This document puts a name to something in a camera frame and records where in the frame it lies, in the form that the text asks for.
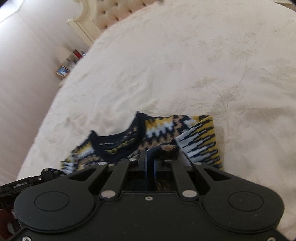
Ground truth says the yellow black white patterned sweater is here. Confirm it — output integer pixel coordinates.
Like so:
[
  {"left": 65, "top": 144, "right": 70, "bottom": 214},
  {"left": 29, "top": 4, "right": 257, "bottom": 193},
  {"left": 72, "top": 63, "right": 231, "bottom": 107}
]
[{"left": 61, "top": 112, "right": 223, "bottom": 174}]

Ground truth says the left bedside table with items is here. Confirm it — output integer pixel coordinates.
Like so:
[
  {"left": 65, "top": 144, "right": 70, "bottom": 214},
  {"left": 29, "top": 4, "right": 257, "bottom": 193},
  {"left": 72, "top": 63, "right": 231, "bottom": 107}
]
[{"left": 55, "top": 47, "right": 86, "bottom": 79}]

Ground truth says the cream floral bedspread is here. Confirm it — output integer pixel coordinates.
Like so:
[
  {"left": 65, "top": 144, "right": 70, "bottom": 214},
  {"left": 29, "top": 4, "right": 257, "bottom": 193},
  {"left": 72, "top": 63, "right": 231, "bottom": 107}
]
[{"left": 18, "top": 1, "right": 295, "bottom": 240}]

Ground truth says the beige tufted headboard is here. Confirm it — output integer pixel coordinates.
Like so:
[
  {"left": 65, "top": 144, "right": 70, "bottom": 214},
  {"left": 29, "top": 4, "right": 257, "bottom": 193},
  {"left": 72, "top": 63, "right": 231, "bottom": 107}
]
[{"left": 67, "top": 0, "right": 156, "bottom": 47}]

